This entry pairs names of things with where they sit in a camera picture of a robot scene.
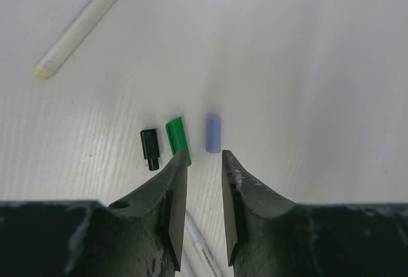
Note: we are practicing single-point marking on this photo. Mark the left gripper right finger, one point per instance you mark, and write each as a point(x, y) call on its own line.
point(270, 235)

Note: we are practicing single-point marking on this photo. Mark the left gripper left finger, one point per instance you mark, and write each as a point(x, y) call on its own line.
point(141, 234)

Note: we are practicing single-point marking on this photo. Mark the black pen cap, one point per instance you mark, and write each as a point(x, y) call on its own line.
point(150, 147)

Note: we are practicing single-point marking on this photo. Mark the green pen cap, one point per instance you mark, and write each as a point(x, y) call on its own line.
point(177, 137)

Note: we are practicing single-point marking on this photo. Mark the pastel purple highlighter cap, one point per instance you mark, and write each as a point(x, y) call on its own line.
point(213, 133)

